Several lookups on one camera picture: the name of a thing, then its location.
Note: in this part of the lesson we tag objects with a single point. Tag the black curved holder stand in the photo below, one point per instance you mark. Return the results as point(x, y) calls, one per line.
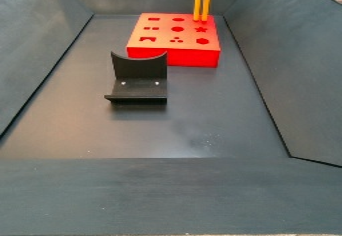
point(140, 79)

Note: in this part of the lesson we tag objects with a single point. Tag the red shape-sorting board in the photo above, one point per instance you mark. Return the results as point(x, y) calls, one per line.
point(188, 41)

